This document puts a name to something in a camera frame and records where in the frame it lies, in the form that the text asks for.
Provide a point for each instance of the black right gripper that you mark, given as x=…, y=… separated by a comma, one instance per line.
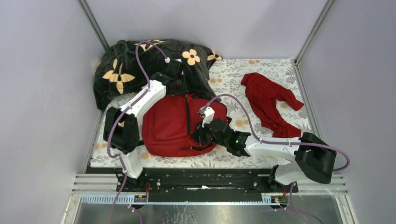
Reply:
x=198, y=136

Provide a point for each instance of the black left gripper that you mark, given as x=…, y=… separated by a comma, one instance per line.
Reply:
x=178, y=87

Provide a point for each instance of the red student backpack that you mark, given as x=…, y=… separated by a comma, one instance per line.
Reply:
x=169, y=126

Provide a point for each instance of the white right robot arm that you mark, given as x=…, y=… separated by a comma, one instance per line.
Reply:
x=307, y=160

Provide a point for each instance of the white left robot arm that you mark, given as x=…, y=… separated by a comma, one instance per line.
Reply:
x=121, y=130

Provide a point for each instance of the floral table mat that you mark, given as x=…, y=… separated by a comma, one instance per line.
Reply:
x=225, y=78

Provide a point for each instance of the black floral blanket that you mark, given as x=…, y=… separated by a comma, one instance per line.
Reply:
x=121, y=69

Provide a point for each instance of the red cloth garment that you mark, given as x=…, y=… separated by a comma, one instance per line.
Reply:
x=263, y=95

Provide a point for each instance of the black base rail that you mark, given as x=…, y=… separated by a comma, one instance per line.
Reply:
x=205, y=185

